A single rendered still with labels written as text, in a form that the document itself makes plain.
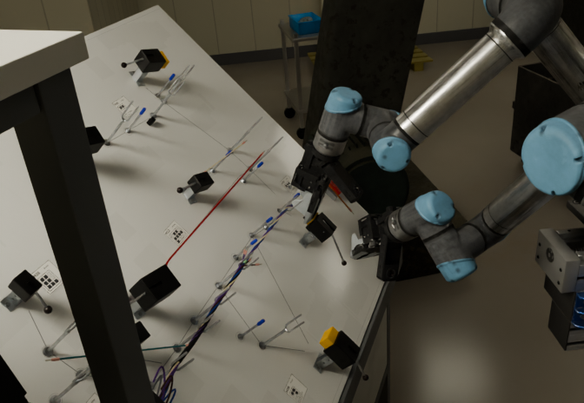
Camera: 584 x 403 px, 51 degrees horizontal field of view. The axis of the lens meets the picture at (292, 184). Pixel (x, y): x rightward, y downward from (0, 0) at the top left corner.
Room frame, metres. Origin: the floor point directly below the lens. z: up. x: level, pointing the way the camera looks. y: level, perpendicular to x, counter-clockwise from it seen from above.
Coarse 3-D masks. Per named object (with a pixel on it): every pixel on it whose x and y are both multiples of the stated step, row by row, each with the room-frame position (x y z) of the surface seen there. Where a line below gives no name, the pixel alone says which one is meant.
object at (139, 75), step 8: (136, 56) 1.48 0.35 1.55; (144, 56) 1.47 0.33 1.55; (152, 56) 1.48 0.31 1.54; (160, 56) 1.50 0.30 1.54; (128, 64) 1.44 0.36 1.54; (136, 64) 1.48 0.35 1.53; (144, 64) 1.46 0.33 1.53; (152, 64) 1.47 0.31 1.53; (160, 64) 1.49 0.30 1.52; (136, 72) 1.50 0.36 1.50; (144, 72) 1.47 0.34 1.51; (136, 80) 1.50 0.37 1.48
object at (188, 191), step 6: (198, 174) 1.24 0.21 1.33; (204, 174) 1.26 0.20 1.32; (192, 180) 1.23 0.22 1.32; (198, 180) 1.24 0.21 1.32; (204, 180) 1.24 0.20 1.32; (210, 180) 1.25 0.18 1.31; (186, 186) 1.21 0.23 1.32; (192, 186) 1.23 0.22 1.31; (198, 186) 1.22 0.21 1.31; (204, 186) 1.23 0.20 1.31; (210, 186) 1.25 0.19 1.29; (180, 192) 1.20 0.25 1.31; (186, 192) 1.26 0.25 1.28; (192, 192) 1.24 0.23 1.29; (198, 192) 1.23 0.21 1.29; (186, 198) 1.25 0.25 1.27; (192, 198) 1.26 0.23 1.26
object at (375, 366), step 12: (384, 324) 1.51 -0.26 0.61; (384, 336) 1.51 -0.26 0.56; (372, 348) 1.37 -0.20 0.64; (384, 348) 1.51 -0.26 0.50; (372, 360) 1.37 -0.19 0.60; (384, 360) 1.51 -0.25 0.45; (372, 372) 1.36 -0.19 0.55; (360, 384) 1.24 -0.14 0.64; (372, 384) 1.36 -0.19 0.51; (360, 396) 1.24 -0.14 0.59; (372, 396) 1.36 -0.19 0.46
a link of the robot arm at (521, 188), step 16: (512, 192) 1.08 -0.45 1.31; (528, 192) 1.05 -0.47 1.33; (496, 208) 1.10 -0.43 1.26; (512, 208) 1.07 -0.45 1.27; (528, 208) 1.05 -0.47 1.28; (464, 224) 1.14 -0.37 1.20; (480, 224) 1.13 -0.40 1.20; (496, 224) 1.10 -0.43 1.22; (512, 224) 1.08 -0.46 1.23; (496, 240) 1.12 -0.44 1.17
